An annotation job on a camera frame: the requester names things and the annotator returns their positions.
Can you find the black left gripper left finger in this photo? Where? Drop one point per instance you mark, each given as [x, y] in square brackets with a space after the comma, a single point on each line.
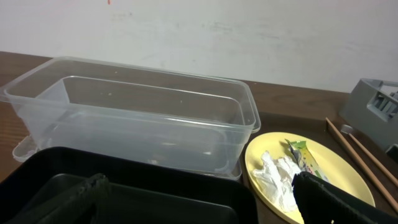
[82, 203]

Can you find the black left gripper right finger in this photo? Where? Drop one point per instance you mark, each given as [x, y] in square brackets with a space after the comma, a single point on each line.
[321, 202]

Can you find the yellow plate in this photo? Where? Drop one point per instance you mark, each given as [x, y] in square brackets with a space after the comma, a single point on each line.
[339, 173]

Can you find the green snack wrapper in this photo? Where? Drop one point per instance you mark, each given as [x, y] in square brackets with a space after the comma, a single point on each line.
[304, 158]

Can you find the white tissue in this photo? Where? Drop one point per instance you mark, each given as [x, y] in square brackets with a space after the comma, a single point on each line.
[275, 179]

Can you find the grey dishwasher rack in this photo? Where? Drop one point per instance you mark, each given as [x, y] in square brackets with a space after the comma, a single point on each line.
[373, 111]

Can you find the black plastic bin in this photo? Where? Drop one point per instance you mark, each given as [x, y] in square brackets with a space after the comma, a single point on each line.
[138, 193]

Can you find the left wooden chopstick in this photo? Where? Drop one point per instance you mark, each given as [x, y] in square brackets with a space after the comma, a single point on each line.
[361, 163]

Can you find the wooden chopstick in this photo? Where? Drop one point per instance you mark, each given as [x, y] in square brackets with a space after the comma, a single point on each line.
[391, 177]
[361, 163]

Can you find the right wooden chopstick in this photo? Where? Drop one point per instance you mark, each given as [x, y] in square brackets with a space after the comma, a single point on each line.
[391, 177]

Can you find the clear plastic bin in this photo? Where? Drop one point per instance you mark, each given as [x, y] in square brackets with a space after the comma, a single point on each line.
[181, 121]

